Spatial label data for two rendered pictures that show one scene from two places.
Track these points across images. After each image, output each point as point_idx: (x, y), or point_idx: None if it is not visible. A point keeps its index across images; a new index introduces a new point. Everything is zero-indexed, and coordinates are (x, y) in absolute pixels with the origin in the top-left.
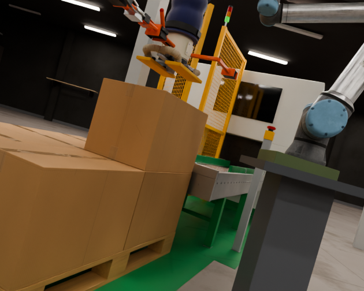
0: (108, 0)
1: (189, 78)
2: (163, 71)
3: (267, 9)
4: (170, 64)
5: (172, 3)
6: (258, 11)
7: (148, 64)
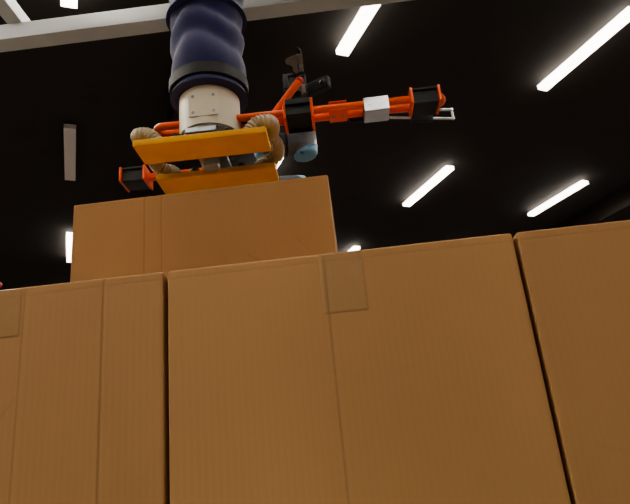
0: (431, 103)
1: (193, 185)
2: (194, 156)
3: (309, 157)
4: (273, 174)
5: (229, 35)
6: (304, 152)
7: (234, 142)
